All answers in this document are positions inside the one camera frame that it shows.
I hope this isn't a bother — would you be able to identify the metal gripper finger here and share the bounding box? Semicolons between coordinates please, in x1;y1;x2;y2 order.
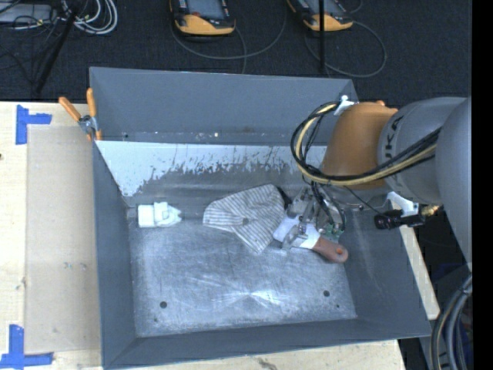
286;231;312;251
282;224;305;247

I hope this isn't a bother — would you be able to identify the striped grey and white cloth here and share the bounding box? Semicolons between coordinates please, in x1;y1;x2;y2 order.
202;183;288;256

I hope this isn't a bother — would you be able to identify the grey metal bin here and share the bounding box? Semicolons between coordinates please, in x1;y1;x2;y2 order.
88;66;433;370

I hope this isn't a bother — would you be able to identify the white plastic toy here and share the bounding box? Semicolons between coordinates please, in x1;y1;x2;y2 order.
136;201;183;229

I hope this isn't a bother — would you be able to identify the pale cardboard board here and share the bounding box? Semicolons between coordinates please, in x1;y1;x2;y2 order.
23;123;102;355

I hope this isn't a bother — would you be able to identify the black cylinder on white bracket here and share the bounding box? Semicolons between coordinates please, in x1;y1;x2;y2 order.
374;190;442;230

